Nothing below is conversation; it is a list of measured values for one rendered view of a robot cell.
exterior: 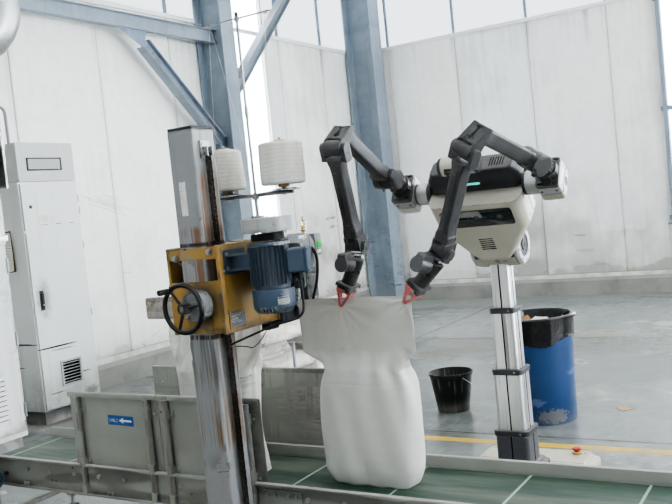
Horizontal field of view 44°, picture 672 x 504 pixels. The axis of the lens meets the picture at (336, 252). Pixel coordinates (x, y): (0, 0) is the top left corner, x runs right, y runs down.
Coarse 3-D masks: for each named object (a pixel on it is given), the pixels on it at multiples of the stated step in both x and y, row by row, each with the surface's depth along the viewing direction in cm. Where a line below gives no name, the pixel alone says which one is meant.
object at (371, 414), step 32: (320, 320) 325; (352, 320) 318; (384, 320) 309; (320, 352) 326; (352, 352) 319; (384, 352) 310; (352, 384) 312; (384, 384) 304; (416, 384) 309; (352, 416) 313; (384, 416) 305; (416, 416) 306; (352, 448) 314; (384, 448) 307; (416, 448) 306; (352, 480) 316; (384, 480) 308; (416, 480) 308
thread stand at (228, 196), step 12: (264, 12) 302; (216, 24) 315; (240, 48) 309; (240, 60) 310; (252, 156) 312; (252, 168) 312; (228, 192) 317; (264, 192) 311; (276, 192) 307; (288, 192) 305; (252, 216) 311; (264, 216) 313
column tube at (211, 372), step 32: (192, 128) 292; (192, 160) 292; (192, 192) 293; (192, 224) 295; (192, 352) 301; (224, 352) 299; (224, 384) 298; (224, 416) 297; (224, 448) 297; (224, 480) 299
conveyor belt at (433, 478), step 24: (24, 456) 408; (48, 456) 403; (72, 456) 399; (288, 456) 362; (288, 480) 330; (312, 480) 327; (432, 480) 312; (456, 480) 310; (480, 480) 307; (504, 480) 305; (528, 480) 302; (552, 480) 299; (576, 480) 297
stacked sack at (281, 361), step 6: (288, 354) 620; (300, 354) 625; (306, 354) 629; (270, 360) 608; (276, 360) 607; (282, 360) 606; (288, 360) 608; (300, 360) 621; (306, 360) 627; (312, 360) 636; (264, 366) 590; (270, 366) 591; (276, 366) 594; (282, 366) 599; (300, 366) 620
